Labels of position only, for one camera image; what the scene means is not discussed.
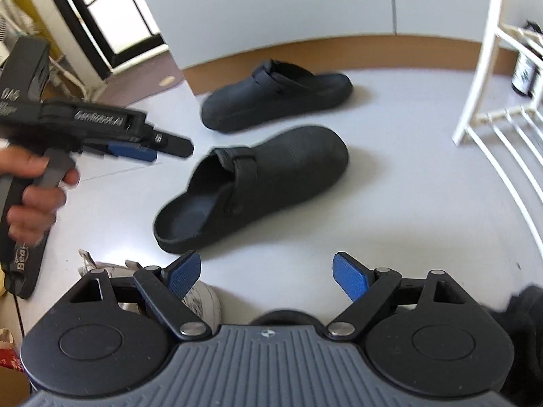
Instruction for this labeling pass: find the white shoe rack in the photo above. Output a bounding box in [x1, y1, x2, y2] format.
[451, 0, 543, 260]

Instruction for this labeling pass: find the black framed glass door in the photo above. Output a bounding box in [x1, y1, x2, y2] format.
[38, 0, 167, 71]

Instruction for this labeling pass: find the matte dark grey clog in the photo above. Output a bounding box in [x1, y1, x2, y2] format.
[153, 124, 351, 256]
[200, 58, 355, 133]

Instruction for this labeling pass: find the brown bottle white label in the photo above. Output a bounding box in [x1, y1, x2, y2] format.
[510, 20, 543, 97]

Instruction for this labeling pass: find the person's left hand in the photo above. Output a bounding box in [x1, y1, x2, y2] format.
[0, 148, 81, 242]

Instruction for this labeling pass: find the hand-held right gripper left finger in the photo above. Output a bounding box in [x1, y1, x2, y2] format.
[63, 250, 212, 341]

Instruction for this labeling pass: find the white printed sneaker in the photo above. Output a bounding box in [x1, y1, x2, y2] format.
[78, 249, 222, 328]

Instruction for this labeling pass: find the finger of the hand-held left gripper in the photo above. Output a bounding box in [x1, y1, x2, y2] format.
[143, 128, 196, 158]
[82, 141, 158, 163]

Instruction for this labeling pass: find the brown door mat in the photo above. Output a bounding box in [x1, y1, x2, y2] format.
[111, 48, 188, 108]

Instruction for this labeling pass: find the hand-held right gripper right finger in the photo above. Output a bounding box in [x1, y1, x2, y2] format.
[324, 251, 476, 341]

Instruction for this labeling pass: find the red patterned cloth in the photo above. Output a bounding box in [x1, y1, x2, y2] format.
[0, 328, 23, 374]

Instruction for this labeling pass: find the black printed slide sandal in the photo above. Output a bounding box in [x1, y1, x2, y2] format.
[0, 216, 52, 300]

